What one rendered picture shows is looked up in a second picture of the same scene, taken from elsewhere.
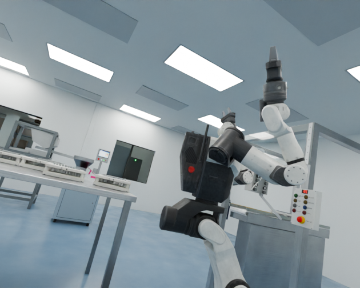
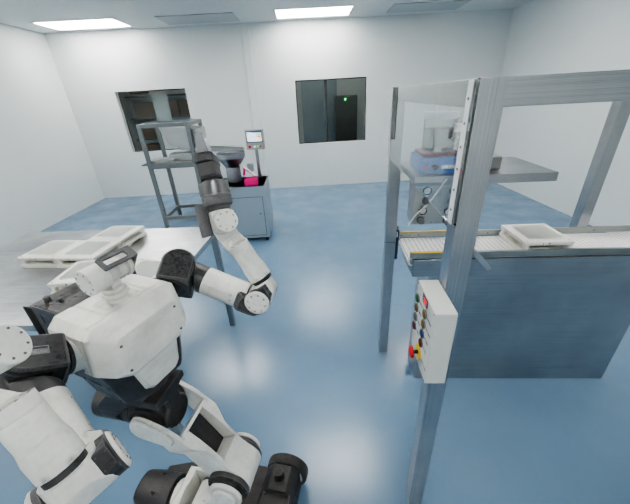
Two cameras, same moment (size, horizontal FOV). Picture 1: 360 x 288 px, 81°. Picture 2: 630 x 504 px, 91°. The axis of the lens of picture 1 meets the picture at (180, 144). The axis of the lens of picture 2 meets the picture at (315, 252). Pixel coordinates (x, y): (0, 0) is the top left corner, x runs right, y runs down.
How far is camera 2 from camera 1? 141 cm
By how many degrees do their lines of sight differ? 45
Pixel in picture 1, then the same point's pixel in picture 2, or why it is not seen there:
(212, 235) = (150, 437)
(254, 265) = not seen: hidden behind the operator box
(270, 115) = not seen: outside the picture
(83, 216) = (256, 230)
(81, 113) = (226, 56)
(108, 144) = (285, 94)
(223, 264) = (195, 456)
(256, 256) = not seen: hidden behind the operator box
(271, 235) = (482, 285)
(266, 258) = (468, 319)
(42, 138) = (176, 136)
